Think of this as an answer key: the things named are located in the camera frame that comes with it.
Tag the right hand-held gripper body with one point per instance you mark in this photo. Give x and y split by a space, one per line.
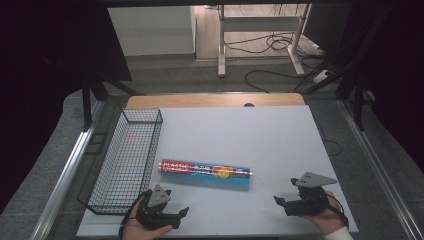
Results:
310 200

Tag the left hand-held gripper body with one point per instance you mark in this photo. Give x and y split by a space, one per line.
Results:
158 197

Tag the person's right hand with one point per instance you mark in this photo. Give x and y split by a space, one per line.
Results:
328 218

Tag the person's left hand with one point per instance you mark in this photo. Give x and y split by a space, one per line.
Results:
138 230

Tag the blue plastic wrap roll box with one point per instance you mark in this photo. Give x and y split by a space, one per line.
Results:
206 173

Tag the white table sheet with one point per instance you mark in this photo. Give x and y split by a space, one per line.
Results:
253 140

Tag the wooden table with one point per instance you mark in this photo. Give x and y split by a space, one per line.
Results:
213 100

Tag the black metal stand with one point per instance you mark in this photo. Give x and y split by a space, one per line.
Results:
358 100
93 96

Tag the white power strip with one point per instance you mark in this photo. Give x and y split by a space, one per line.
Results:
321 76

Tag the dark curtain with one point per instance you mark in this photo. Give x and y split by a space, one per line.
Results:
43 83
396 73

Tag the white cabinet panel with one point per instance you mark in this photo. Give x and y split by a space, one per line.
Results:
153 30

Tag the aluminium rail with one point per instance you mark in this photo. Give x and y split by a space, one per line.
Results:
383 173
63 176

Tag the white desk frame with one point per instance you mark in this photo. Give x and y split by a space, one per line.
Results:
260 23

